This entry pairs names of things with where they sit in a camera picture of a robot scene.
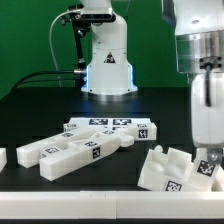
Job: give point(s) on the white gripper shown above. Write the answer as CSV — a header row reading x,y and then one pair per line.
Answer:
x,y
208,122

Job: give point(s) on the white chair seat block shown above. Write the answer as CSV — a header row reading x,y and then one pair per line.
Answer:
x,y
166,171

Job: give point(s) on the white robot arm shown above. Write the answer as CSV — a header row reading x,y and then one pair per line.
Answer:
x,y
199,42

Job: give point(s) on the front long chair side piece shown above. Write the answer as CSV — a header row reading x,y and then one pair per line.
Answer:
x,y
85,153

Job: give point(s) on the long chair side piece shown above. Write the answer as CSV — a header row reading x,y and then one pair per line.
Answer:
x,y
85,153
29,155

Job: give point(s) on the rear long chair side piece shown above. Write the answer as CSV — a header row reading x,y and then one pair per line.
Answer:
x,y
29,155

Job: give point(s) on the white left border block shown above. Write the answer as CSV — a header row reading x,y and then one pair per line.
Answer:
x,y
3,158

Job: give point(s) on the flat white tagged base plate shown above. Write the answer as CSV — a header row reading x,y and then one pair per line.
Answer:
x,y
111,123

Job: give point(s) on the white front border rail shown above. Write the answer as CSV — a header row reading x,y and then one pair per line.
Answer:
x,y
111,205

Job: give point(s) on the black camera stand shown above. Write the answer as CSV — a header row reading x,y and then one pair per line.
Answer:
x,y
81,19

